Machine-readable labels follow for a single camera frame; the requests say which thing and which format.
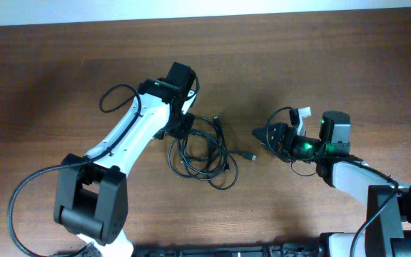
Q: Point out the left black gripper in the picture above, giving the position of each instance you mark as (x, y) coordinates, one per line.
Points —
(183, 130)

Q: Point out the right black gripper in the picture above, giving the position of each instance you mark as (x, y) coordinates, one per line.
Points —
(272, 141)

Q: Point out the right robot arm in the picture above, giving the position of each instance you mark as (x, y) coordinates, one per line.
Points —
(386, 230)

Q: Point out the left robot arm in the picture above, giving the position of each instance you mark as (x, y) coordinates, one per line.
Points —
(91, 194)

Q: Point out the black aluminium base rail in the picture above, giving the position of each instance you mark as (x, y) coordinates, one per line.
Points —
(292, 249)

